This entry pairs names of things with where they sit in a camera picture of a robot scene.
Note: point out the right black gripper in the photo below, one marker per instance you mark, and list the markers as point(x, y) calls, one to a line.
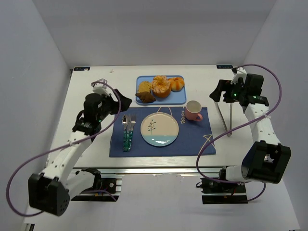
point(226, 90)

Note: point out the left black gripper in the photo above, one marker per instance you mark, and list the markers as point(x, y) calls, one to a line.
point(115, 103)

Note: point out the large orange bundt bread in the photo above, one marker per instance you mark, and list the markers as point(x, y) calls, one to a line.
point(161, 86)

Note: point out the striped orange round bread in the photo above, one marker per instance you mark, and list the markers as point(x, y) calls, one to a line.
point(176, 83)

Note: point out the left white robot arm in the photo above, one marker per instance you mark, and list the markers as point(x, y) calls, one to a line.
point(52, 189)

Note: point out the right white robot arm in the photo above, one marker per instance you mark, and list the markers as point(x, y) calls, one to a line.
point(267, 159)

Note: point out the yellow sliced bread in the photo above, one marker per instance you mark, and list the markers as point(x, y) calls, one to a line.
point(144, 86)

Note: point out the brown chocolate croissant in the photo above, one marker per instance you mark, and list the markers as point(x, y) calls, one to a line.
point(146, 97)

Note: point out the pink ceramic mug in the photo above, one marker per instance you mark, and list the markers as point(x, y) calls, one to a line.
point(192, 111)

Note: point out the right blue corner label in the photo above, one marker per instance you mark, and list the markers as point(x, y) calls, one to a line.
point(224, 66)

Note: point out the blue corner label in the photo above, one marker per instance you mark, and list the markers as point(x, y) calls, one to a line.
point(81, 68)
point(224, 66)

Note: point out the blue cloth placemat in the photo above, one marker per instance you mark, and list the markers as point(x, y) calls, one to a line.
point(192, 135)

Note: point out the blue plastic tray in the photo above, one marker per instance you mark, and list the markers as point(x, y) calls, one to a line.
point(174, 98)

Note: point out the cream and blue plate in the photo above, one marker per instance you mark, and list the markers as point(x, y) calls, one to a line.
point(159, 129)

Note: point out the left blue corner label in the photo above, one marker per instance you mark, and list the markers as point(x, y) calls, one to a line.
point(81, 68)

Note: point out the fork with teal handle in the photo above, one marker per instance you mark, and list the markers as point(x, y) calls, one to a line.
point(132, 123)

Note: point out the spoon with teal handle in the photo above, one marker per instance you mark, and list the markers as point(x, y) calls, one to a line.
point(125, 124)

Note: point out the knife with teal handle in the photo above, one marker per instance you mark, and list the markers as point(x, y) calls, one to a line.
point(128, 131)

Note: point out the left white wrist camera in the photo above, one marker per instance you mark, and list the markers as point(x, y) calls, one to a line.
point(100, 88)

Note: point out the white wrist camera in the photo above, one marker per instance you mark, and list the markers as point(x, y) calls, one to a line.
point(239, 75)
point(100, 88)

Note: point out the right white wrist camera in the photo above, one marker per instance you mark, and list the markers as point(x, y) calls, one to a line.
point(239, 75)

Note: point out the aluminium table frame rail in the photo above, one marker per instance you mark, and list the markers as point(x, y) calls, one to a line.
point(157, 170)

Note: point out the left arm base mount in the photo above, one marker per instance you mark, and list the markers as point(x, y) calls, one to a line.
point(89, 184)

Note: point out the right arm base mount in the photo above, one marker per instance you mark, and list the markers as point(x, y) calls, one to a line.
point(215, 192)

